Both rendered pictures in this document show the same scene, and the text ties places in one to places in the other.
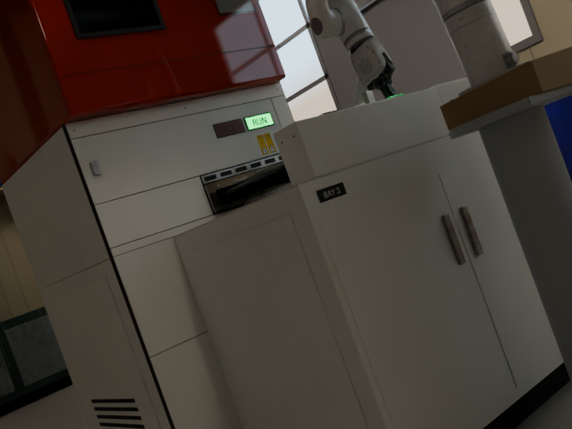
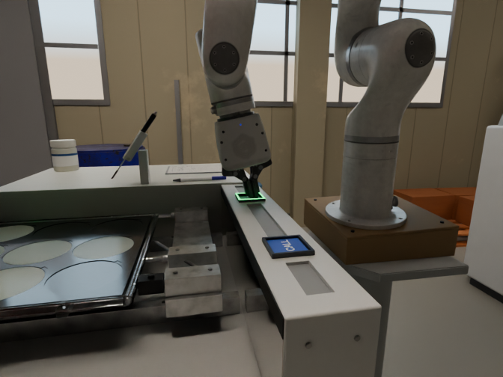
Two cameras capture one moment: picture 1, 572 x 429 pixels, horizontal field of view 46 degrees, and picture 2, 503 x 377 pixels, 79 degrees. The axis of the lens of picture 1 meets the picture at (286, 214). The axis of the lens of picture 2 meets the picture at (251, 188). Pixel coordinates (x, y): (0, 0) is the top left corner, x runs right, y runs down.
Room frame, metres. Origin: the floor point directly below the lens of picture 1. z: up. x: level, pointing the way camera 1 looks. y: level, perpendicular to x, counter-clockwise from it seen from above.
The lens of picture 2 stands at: (1.58, 0.18, 1.13)
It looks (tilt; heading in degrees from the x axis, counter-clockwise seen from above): 13 degrees down; 297
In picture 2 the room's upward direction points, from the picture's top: straight up
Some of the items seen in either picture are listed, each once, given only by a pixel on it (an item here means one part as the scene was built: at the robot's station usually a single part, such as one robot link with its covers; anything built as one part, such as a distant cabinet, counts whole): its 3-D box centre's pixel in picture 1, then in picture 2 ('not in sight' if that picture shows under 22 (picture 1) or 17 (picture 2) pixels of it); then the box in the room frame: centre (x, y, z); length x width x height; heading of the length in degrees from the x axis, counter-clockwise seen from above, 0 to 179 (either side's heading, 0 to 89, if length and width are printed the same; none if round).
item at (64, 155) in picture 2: not in sight; (64, 155); (2.55, -0.41, 1.01); 0.07 x 0.07 x 0.10
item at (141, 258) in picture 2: not in sight; (146, 245); (2.00, -0.20, 0.90); 0.38 x 0.01 x 0.01; 129
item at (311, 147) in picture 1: (369, 133); (263, 253); (1.79, -0.28, 0.89); 0.55 x 0.09 x 0.14; 129
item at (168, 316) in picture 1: (216, 346); not in sight; (2.44, 0.40, 0.41); 0.82 x 0.70 x 0.82; 129
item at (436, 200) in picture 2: not in sight; (454, 214); (1.12, -3.35, 0.19); 1.05 x 0.72 x 0.38; 37
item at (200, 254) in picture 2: not in sight; (192, 256); (1.90, -0.21, 0.89); 0.08 x 0.03 x 0.03; 39
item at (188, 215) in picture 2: not in sight; (191, 213); (2.05, -0.40, 0.89); 0.08 x 0.03 x 0.03; 39
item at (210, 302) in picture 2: not in sight; (192, 253); (1.94, -0.27, 0.87); 0.36 x 0.08 x 0.03; 129
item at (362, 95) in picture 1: (364, 98); (136, 157); (2.19, -0.37, 1.03); 0.06 x 0.04 x 0.13; 39
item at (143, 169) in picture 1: (204, 160); not in sight; (2.18, 0.18, 1.02); 0.81 x 0.03 x 0.40; 129
